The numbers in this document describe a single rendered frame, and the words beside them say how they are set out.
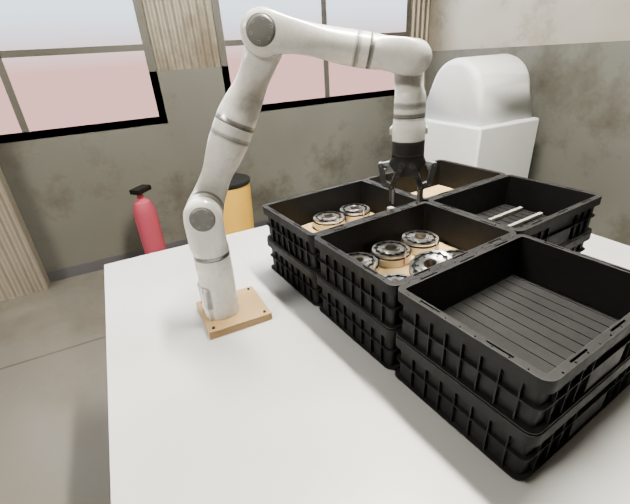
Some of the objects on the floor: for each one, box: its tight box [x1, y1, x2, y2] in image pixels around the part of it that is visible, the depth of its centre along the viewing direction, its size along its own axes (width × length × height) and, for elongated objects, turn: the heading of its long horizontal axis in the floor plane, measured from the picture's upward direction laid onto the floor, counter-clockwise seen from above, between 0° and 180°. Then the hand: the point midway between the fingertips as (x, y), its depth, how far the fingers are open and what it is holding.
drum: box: [223, 173, 254, 235], centre depth 291 cm, size 36×36×57 cm
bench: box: [104, 225, 630, 504], centre depth 122 cm, size 160×160×70 cm
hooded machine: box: [424, 54, 539, 178], centre depth 282 cm, size 67×54×126 cm
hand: (405, 197), depth 96 cm, fingers open, 5 cm apart
